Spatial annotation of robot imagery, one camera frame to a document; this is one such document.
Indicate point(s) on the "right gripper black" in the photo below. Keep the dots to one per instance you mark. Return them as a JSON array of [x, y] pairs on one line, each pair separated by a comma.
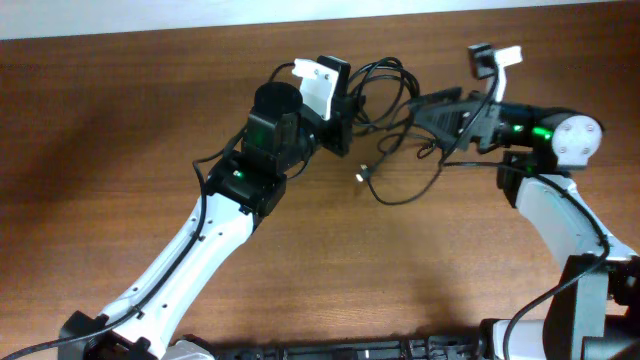
[[461, 108]]

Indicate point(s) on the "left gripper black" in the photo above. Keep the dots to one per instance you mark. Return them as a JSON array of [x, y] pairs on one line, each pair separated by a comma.
[[340, 123]]

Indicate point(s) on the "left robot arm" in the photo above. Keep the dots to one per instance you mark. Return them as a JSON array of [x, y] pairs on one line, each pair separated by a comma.
[[286, 126]]

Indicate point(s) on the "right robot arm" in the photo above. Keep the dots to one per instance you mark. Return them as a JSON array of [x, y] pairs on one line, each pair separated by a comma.
[[593, 312]]

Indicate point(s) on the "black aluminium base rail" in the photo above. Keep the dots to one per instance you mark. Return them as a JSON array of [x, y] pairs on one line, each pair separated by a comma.
[[459, 343]]

